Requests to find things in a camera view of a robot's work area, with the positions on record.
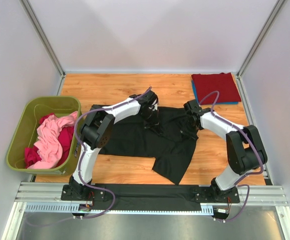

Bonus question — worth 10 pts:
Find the black t shirt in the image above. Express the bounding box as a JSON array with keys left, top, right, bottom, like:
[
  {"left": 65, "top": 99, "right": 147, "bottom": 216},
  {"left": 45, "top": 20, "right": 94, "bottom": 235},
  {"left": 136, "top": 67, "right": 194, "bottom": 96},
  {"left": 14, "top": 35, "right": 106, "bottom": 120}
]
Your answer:
[{"left": 100, "top": 106, "right": 197, "bottom": 185}]

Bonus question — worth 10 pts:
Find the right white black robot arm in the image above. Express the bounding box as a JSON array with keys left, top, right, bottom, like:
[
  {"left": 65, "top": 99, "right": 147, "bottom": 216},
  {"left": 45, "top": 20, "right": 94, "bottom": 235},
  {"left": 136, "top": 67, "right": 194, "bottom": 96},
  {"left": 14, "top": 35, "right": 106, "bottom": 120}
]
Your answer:
[{"left": 184, "top": 100, "right": 268, "bottom": 203}]

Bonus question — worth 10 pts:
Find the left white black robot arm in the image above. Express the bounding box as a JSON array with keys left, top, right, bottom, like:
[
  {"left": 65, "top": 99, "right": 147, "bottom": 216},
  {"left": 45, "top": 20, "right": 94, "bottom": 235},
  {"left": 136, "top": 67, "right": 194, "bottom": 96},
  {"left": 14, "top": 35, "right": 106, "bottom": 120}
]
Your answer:
[{"left": 63, "top": 88, "right": 159, "bottom": 200}]

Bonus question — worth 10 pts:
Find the folded dark red shirt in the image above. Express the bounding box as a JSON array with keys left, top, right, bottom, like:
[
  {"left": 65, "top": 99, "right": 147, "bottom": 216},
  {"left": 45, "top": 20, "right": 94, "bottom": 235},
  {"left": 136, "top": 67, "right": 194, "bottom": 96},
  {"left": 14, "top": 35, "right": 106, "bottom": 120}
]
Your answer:
[{"left": 191, "top": 72, "right": 241, "bottom": 103}]

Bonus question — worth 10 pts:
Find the folded blue shirt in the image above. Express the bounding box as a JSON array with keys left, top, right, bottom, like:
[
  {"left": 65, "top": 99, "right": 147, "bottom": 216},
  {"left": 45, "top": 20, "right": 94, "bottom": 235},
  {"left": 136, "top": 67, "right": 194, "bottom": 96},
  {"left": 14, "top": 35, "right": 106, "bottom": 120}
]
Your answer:
[{"left": 191, "top": 80, "right": 239, "bottom": 105}]

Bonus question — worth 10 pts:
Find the pink shirt in bin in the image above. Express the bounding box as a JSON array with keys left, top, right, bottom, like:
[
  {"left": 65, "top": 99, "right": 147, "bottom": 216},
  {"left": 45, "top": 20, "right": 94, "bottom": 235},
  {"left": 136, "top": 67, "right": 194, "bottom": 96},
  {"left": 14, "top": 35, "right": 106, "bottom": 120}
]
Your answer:
[{"left": 27, "top": 111, "right": 78, "bottom": 170}]

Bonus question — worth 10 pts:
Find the olive green plastic bin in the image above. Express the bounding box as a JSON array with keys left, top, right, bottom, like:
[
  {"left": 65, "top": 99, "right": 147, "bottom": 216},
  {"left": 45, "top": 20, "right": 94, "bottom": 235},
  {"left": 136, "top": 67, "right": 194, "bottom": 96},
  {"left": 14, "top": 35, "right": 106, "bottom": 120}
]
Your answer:
[{"left": 6, "top": 96, "right": 81, "bottom": 176}]

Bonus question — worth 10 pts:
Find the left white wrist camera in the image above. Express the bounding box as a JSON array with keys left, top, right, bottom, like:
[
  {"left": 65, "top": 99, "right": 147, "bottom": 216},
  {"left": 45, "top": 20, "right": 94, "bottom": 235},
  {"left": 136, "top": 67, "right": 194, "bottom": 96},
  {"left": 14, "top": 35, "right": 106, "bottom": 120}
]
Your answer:
[{"left": 151, "top": 99, "right": 159, "bottom": 111}]

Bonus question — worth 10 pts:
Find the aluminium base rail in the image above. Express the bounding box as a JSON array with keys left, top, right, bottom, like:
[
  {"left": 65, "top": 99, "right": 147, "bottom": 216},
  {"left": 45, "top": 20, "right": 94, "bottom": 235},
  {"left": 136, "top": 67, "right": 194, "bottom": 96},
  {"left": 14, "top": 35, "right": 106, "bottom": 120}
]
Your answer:
[{"left": 15, "top": 182, "right": 288, "bottom": 216}]

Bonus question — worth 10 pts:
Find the right aluminium corner post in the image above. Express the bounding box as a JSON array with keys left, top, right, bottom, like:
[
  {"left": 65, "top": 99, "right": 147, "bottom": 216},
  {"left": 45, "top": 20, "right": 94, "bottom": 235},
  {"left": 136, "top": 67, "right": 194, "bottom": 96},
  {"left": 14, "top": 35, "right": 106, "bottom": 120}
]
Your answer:
[{"left": 237, "top": 0, "right": 288, "bottom": 77}]

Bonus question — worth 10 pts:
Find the aluminium corner post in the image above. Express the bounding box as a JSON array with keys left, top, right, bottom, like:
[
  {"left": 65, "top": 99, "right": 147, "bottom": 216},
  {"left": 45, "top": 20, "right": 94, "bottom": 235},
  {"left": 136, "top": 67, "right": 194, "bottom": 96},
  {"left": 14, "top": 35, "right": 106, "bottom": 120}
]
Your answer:
[
  {"left": 19, "top": 0, "right": 66, "bottom": 76},
  {"left": 237, "top": 0, "right": 288, "bottom": 77}
]

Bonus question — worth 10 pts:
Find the left aluminium corner post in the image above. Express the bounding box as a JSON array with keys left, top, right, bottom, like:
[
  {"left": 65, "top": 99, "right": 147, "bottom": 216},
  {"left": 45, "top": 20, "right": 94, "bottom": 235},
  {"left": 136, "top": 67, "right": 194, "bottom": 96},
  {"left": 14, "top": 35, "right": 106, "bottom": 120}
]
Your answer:
[{"left": 19, "top": 0, "right": 66, "bottom": 76}]

